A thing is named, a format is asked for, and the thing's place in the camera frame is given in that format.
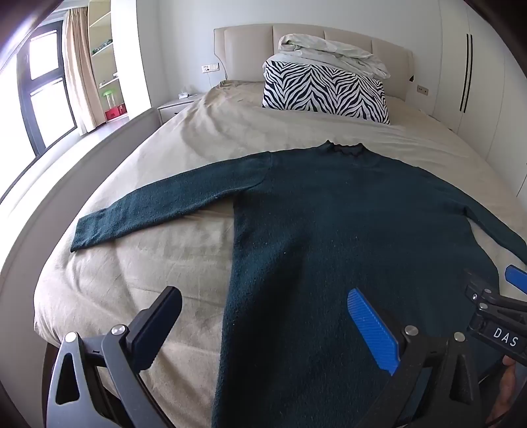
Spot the dark teal knit sweater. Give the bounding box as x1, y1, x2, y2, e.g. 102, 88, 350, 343
71, 142, 526, 427

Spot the person's right hand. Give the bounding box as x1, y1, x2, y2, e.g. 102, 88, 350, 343
486, 356, 516, 427

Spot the beige bed sheet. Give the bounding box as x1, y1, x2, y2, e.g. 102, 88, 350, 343
34, 82, 526, 427

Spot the white wardrobe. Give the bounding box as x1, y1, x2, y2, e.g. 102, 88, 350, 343
433, 1, 526, 198

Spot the zebra print pillow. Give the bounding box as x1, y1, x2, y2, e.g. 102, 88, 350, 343
262, 61, 390, 125

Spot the red storage box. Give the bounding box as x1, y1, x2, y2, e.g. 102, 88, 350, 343
104, 103, 127, 121

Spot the white nightstand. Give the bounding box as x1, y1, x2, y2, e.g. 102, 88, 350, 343
157, 94, 203, 124

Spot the green lamp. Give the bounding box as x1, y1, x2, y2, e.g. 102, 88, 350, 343
103, 89, 116, 110

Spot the crumpled white duvet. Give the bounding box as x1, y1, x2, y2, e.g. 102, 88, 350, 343
269, 33, 390, 80

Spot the black framed window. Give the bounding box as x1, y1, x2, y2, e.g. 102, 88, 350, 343
17, 21, 77, 157

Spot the beige upholstered headboard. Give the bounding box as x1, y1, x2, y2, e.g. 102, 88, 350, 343
213, 23, 414, 101

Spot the white shelving unit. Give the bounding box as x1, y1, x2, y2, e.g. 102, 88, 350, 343
88, 0, 124, 112

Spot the beige curtain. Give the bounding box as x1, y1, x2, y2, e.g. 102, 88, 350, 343
62, 7, 105, 135

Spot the grey bed frame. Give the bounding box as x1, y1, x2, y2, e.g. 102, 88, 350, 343
1, 108, 160, 427

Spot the wall power socket right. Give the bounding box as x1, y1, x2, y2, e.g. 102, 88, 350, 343
416, 85, 429, 95

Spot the wall power socket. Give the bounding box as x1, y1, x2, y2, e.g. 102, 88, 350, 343
416, 85, 429, 95
201, 63, 220, 74

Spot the wall power socket left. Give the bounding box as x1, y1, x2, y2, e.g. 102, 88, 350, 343
201, 63, 220, 74

